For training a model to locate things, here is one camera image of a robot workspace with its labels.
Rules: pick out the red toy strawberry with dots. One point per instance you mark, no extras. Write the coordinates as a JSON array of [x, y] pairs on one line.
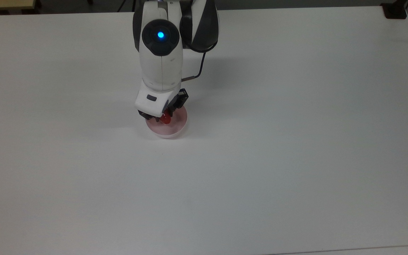
[[166, 118]]

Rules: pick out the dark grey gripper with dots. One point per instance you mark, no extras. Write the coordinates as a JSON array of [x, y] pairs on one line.
[[152, 99]]

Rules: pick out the black clamp camera stand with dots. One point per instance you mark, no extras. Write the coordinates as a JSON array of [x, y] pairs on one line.
[[394, 10]]

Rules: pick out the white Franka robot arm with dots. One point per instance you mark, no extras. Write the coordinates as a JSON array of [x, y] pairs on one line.
[[161, 46]]

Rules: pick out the pink plastic bowl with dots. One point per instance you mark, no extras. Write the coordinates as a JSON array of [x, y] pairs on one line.
[[174, 127]]

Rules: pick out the light wooden table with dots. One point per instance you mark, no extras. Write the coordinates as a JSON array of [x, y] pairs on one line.
[[5, 3]]

